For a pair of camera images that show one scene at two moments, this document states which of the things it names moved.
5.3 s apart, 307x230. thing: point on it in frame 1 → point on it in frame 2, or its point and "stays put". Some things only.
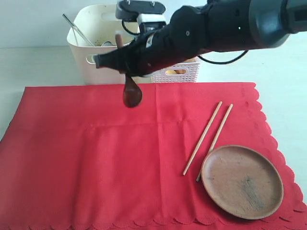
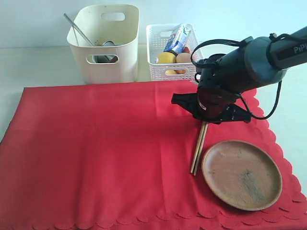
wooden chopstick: (201, 139) → (198, 146)
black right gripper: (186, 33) → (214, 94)
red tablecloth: (74, 156) stays put
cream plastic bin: (93, 31) stays put
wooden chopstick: (221, 127) → (204, 133)
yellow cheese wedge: (170, 72) stays put
